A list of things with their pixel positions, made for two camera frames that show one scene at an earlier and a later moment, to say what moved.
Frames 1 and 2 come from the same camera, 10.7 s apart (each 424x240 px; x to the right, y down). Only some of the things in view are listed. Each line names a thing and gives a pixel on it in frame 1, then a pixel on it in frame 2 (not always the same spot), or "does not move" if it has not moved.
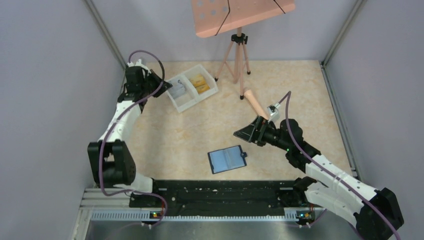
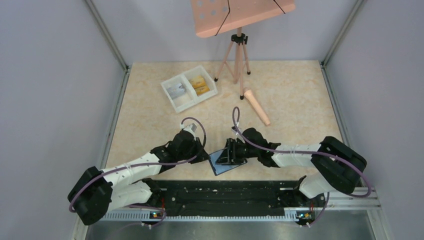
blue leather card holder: [227, 159] does not move
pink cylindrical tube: [255, 105] does not move
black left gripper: [153, 76] -> [203, 155]
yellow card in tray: [198, 80] does not move
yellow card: [201, 88] does not move
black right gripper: [255, 131] -> [227, 157]
